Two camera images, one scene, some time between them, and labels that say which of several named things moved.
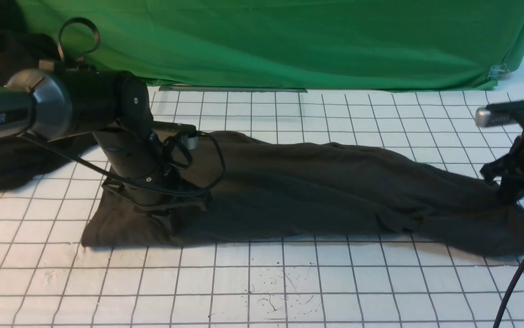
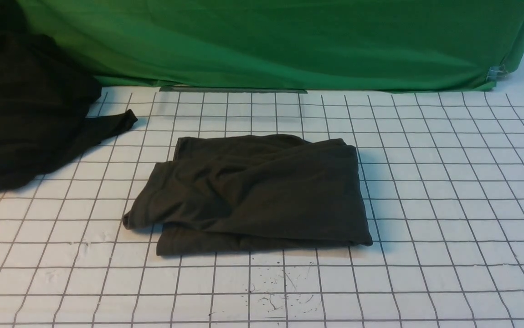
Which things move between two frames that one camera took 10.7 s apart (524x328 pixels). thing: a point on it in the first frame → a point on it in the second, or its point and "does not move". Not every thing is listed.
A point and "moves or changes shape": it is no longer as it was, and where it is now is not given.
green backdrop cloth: (357, 45) does not move
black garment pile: (3, 44) does not move
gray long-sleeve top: (271, 189) moves or changes shape
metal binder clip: (498, 71) does not move
